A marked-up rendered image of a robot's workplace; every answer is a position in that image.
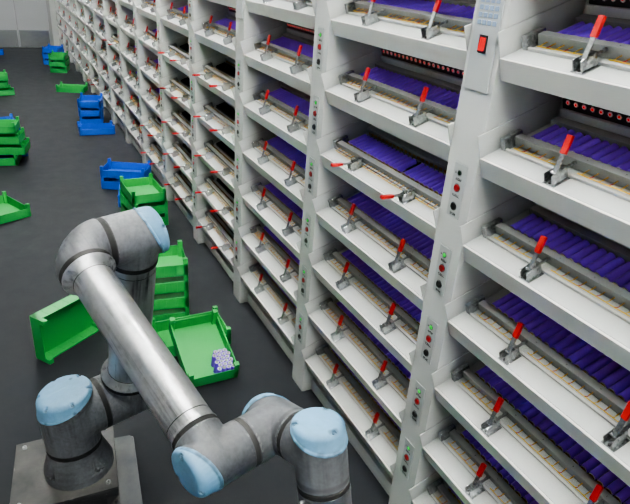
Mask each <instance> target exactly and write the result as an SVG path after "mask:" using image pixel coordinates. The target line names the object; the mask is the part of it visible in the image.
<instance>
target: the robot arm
mask: <svg viewBox="0 0 630 504"><path fill-rule="evenodd" d="M169 247H170V240H169V235H168V232H167V229H166V226H165V224H164V222H163V220H162V218H161V217H160V215H159V214H158V213H157V212H156V211H155V210H154V209H153V208H151V207H148V206H144V207H139V208H133V209H131V210H127V211H123V212H119V213H115V214H111V215H107V216H103V217H99V218H96V219H90V220H87V221H85V222H83V223H81V224H80V225H78V226H77V227H76V228H74V229H73V230H72V231H71V232H70V233H69V234H68V236H67V237H66V238H65V239H64V241H63V243H62V244H61V246H60V248H59V251H58V254H57V258H56V274H57V278H58V280H59V282H60V284H61V285H62V287H63V288H64V290H65V291H66V292H67V293H69V294H71V295H76V296H78V297H79V299H80V300H81V302H82V304H83V305H84V307H85V308H86V310H87V312H88V313H89V315H90V316H91V318H92V319H93V321H94V323H95V324H96V326H97V327H98V329H99V330H100V332H101V334H102V335H103V337H104V338H105V340H106V341H107V343H108V358H107V359H106V361H105V362H104V364H103V366H102V369H101V374H100V375H98V376H95V377H93V378H90V379H88V378H87V377H85V376H82V375H81V376H79V375H67V376H63V377H60V378H58V379H56V381H53V382H50V383H49V384H47V385H46V386H45V387H44V388H43V389H42V390H41V391H40V393H39V394H38V396H37V399H36V416H37V420H38V422H39V426H40V429H41V433H42V437H43V441H44V445H45V448H46V452H47V454H46V459H45V463H44V476H45V479H46V482H47V483H48V484H49V485H50V486H51V487H52V488H54V489H57V490H61V491H74V490H79V489H83V488H86V487H88V486H90V485H92V484H94V483H96V482H98V481H99V480H100V479H102V478H103V477H104V476H105V475H106V474H107V473H108V472H109V470H110V469H111V467H112V465H113V461H114V454H113V450H112V447H111V445H110V444H109V443H108V441H107V440H106V439H105V438H104V437H103V435H102V432H101V431H102V430H104V429H107V428H109V427H111V426H113V425H115V424H117V423H119V422H121V421H123V420H125V419H128V418H130V417H132V416H134V415H136V414H138V413H140V412H142V411H144V410H146V409H150V411H151V412H152V414H153V415H154V417H155V418H156V420H157V422H158V423H159V425H160V426H161V428H162V429H163V431H164V433H165V434H166V436H167V437H168V439H169V441H170V442H171V446H172V448H173V449H174V451H173V453H172V456H171V460H172V465H173V468H174V471H175V473H176V475H177V476H178V477H179V481H180V482H181V484H182V485H183V486H184V488H185V489H186V490H187V491H188V492H189V493H190V494H192V495H193V496H195V497H198V498H204V497H206V496H208V495H210V494H212V493H214V492H217V491H220V490H221V489H223V487H224V486H226V485H227V484H229V483H230V482H232V481H234V480H235V479H237V478H239V477H240V476H242V475H244V474H245V473H247V472H248V471H250V470H252V469H253V468H255V467H257V466H259V465H261V464H263V463H264V462H266V461H267V460H269V459H271V458H272V457H274V456H275V455H278V456H280V457H281V458H283V459H284V460H286V461H287V462H289V463H290V464H292V465H293V466H294V467H295V472H296V482H297V490H298V498H299V502H298V504H352V496H351V484H350V476H349V462H348V449H347V444H348V435H347V431H346V427H345V422H344V420H343V418H342V417H341V416H340V415H339V414H338V413H337V412H335V411H333V410H331V409H324V408H323V407H312V408H307V409H303V408H301V407H299V406H297V405H295V404H294V403H292V402H290V401H289V400H288V399H286V398H285V397H283V396H280V395H276V394H273V393H263V394H259V395H257V396H255V397H254V398H252V399H251V400H250V401H249V402H248V404H247V405H246V406H245V408H244V410H243V412H242V415H241V416H239V417H237V418H235V419H233V420H231V421H229V422H227V423H225V424H222V423H221V421H220V419H219V418H218V417H217V415H216V414H215V413H213V412H212V411H211V409H210V408H209V406H208V405H207V403H206V402H205V401H204V399H203V398H202V396H201V395H200V394H199V392H198V391H197V389H196V388H195V386H194V385H193V384H192V382H191V381H190V379H189V378H188V377H187V375H186V374H185V372H184V371H183V369H182V368H181V367H180V365H179V364H178V362H177V361H176V359H175V358H174V357H173V355H172V354H171V352H170V351H169V350H168V348H167V347H166V345H165V344H164V342H163V341H162V340H161V338H160V337H159V335H158V334H157V333H156V331H155V330H154V328H153V327H152V320H153V306H154V292H155V279H156V265H157V263H158V255H159V253H164V252H165V251H167V250H168V249H169Z"/></svg>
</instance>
